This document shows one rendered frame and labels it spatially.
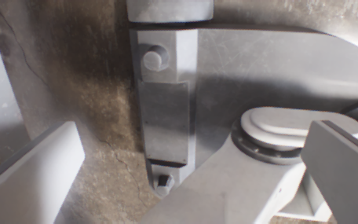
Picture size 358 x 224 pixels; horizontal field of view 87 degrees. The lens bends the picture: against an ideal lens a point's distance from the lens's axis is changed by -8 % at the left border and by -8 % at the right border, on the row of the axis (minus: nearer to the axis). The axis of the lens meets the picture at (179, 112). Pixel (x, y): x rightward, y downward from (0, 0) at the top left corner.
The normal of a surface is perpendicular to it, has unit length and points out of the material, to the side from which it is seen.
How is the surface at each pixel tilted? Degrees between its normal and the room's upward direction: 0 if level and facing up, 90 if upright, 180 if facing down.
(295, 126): 90
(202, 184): 90
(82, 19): 0
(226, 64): 0
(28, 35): 0
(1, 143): 90
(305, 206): 90
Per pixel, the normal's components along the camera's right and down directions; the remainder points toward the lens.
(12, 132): 0.97, 0.14
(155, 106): -0.22, 0.47
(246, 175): -0.02, -0.88
